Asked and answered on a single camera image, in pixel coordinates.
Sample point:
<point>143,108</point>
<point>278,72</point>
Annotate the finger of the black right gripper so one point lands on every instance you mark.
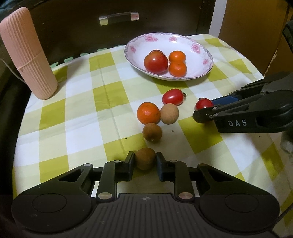
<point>275,107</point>
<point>229,100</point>

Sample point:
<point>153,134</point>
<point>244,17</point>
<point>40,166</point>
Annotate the dark wooden cabinet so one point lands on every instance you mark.
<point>70,28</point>

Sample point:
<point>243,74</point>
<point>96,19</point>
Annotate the clear acrylic drawer handle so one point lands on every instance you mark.
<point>118,18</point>

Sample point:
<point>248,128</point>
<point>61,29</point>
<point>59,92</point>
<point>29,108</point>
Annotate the green white checkered tablecloth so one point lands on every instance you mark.
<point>92,119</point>

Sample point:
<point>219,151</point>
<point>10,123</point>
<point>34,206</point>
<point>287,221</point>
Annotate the brown wooden door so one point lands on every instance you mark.
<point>255,29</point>

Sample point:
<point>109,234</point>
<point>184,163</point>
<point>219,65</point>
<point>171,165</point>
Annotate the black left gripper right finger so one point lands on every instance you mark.
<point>176,172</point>

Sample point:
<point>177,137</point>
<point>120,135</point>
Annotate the small orange in plate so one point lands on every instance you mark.
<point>177,56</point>

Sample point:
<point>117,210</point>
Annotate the dark brown longan fruit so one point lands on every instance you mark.
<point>145,158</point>

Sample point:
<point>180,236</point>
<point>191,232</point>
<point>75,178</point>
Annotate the tan longan fruit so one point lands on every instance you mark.
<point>169,113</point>

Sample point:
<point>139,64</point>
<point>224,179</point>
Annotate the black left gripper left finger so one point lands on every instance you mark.
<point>112,173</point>

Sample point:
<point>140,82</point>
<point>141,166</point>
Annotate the large red tomato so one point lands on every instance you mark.
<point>156,62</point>

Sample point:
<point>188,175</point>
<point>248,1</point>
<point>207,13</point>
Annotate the pink ribbed cylinder case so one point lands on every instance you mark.
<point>23,46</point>

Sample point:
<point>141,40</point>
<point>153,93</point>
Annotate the small red cherry tomato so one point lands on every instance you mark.
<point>156,51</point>

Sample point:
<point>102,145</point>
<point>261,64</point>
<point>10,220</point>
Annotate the small orange on cloth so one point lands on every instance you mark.
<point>148,112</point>

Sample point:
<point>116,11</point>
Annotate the red oval tomato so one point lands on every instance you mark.
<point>174,96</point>

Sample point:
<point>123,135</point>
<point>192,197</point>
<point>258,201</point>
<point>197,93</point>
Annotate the white floral plate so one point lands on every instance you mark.
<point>199,60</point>

